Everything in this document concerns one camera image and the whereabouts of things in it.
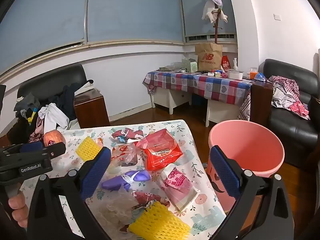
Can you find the black leather sofa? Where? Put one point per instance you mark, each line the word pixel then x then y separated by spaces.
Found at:
pixel 287 130

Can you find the pile of clothes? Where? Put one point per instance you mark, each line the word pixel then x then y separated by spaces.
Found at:
pixel 25 110

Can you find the brown paper bag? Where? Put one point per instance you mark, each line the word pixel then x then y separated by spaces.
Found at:
pixel 208 56

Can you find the red apple with sticker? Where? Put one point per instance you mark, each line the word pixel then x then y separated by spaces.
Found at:
pixel 53 138

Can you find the dark red wrapper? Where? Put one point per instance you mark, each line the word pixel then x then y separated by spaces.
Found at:
pixel 147 197

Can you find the purple plastic wrapper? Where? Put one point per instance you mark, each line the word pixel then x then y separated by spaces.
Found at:
pixel 125 178

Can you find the person's left hand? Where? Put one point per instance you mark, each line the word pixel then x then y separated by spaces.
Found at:
pixel 17 205

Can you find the pink plastic bucket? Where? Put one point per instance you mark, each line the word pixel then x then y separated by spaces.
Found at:
pixel 246 150

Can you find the white cloth sheet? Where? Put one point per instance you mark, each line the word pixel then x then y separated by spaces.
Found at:
pixel 87 86

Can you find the checked tablecloth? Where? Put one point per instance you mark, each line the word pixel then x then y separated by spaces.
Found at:
pixel 200 82

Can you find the beige board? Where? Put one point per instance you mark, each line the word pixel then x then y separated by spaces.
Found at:
pixel 318 62

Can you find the floral tablecloth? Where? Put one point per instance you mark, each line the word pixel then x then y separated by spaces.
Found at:
pixel 200 220

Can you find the black leather armchair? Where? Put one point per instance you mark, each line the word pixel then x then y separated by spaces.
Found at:
pixel 50 77

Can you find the red packet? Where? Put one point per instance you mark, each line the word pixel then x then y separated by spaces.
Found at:
pixel 225 62

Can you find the wooden coat stand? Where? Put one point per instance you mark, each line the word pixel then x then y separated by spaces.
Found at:
pixel 215 30

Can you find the heap of patterned clothes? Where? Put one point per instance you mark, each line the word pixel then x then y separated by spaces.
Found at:
pixel 287 92

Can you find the clear bag with red print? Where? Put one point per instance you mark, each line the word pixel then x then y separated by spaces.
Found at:
pixel 125 155

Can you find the white wall switch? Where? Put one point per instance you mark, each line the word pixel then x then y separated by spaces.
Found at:
pixel 277 16

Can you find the green tissue box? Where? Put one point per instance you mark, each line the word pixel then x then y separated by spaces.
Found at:
pixel 189 63

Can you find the grey roller blind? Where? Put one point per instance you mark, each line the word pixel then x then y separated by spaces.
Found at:
pixel 42 12
pixel 135 10
pixel 197 7

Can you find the pink printed tube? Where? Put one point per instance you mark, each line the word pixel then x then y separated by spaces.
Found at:
pixel 178 186

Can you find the red plastic pouch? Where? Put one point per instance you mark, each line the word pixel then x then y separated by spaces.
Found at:
pixel 162 152

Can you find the dark wooden side table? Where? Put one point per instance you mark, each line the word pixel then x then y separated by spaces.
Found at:
pixel 90 107

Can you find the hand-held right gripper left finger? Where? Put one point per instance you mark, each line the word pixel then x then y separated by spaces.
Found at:
pixel 96 172

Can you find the small yellow foam net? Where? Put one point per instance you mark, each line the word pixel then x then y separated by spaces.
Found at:
pixel 87 148

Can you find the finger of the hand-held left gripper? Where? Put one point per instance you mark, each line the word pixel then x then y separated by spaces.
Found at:
pixel 31 146
pixel 58 149

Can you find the white hanging garment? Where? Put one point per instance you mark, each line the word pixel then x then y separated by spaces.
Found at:
pixel 210 11

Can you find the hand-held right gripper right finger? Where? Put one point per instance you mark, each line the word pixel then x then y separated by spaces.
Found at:
pixel 225 172

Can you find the red blue wrapper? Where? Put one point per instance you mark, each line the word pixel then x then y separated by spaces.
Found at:
pixel 127 133

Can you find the large yellow foam net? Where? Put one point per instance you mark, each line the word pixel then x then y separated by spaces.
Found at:
pixel 158 223

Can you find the dark wooden cabinet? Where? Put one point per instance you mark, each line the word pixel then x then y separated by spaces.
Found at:
pixel 261 100

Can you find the white desk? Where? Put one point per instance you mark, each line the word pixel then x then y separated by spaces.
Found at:
pixel 172 100

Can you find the orange box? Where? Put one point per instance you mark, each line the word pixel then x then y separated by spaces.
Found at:
pixel 253 74

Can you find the white bowl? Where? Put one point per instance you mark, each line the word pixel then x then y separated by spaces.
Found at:
pixel 235 74

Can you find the blue packet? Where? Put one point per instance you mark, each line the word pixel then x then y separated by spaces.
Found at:
pixel 260 76

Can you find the clear plastic bag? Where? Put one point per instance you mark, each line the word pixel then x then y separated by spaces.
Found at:
pixel 115 207

